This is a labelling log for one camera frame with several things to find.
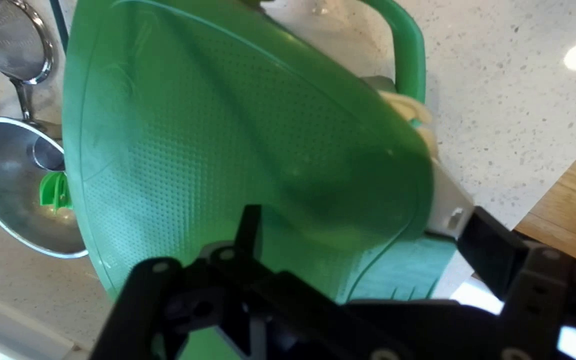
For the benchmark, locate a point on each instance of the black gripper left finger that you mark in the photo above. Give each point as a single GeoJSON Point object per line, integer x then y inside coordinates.
{"type": "Point", "coordinates": [160, 306]}

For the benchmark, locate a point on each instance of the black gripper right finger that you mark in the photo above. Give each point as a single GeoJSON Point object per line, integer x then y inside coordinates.
{"type": "Point", "coordinates": [540, 287]}

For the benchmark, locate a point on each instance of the small green plastic item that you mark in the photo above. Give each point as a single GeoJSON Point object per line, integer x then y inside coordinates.
{"type": "Point", "coordinates": [52, 190]}

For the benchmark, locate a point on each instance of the steel mixing bowl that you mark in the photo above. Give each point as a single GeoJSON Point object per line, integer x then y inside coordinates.
{"type": "Point", "coordinates": [8, 186]}

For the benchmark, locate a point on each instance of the steel mesh strainer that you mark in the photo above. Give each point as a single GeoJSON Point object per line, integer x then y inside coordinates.
{"type": "Point", "coordinates": [14, 41]}

